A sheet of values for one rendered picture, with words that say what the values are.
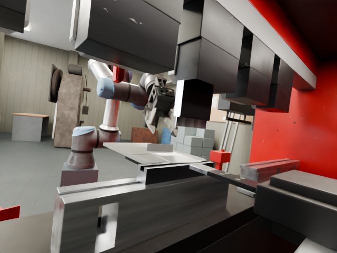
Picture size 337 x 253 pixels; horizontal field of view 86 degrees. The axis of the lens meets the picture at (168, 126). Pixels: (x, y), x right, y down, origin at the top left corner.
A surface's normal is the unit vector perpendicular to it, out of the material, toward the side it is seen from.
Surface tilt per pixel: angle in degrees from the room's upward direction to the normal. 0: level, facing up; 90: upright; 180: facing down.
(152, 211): 90
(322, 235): 90
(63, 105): 92
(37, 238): 0
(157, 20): 90
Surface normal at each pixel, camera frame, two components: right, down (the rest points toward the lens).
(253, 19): 0.64, 0.09
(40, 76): 0.45, 0.07
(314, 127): -0.76, -0.07
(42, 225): 0.11, -0.99
